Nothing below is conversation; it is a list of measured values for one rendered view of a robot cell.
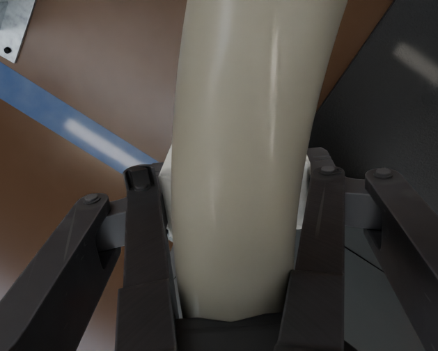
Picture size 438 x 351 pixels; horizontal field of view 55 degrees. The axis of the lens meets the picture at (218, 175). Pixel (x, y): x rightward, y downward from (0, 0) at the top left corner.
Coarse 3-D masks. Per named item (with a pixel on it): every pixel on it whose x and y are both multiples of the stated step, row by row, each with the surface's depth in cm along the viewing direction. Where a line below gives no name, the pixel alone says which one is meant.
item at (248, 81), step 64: (192, 0) 8; (256, 0) 7; (320, 0) 7; (192, 64) 8; (256, 64) 7; (320, 64) 8; (192, 128) 8; (256, 128) 8; (192, 192) 9; (256, 192) 8; (192, 256) 9; (256, 256) 9
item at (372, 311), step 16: (352, 240) 81; (352, 256) 75; (368, 256) 79; (352, 272) 69; (368, 272) 73; (176, 288) 76; (352, 288) 65; (368, 288) 68; (384, 288) 72; (352, 304) 61; (368, 304) 64; (384, 304) 67; (400, 304) 70; (352, 320) 57; (368, 320) 60; (384, 320) 62; (400, 320) 65; (352, 336) 54; (368, 336) 56; (384, 336) 59; (400, 336) 61; (416, 336) 64
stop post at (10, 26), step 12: (0, 0) 102; (12, 0) 104; (24, 0) 104; (36, 0) 104; (0, 12) 104; (12, 12) 106; (24, 12) 105; (0, 24) 107; (12, 24) 107; (24, 24) 106; (0, 36) 108; (12, 36) 108; (24, 36) 108; (0, 48) 110; (12, 48) 109; (12, 60) 111
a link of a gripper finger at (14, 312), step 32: (64, 224) 14; (96, 224) 14; (64, 256) 12; (96, 256) 14; (32, 288) 11; (64, 288) 12; (96, 288) 14; (0, 320) 10; (32, 320) 10; (64, 320) 12
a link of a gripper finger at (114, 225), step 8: (160, 168) 19; (160, 192) 17; (120, 200) 17; (160, 200) 16; (112, 208) 16; (120, 208) 16; (112, 216) 16; (120, 216) 16; (104, 224) 16; (112, 224) 16; (120, 224) 16; (104, 232) 16; (112, 232) 16; (120, 232) 16; (96, 240) 16; (104, 240) 16; (112, 240) 16; (120, 240) 16; (104, 248) 16; (112, 248) 16
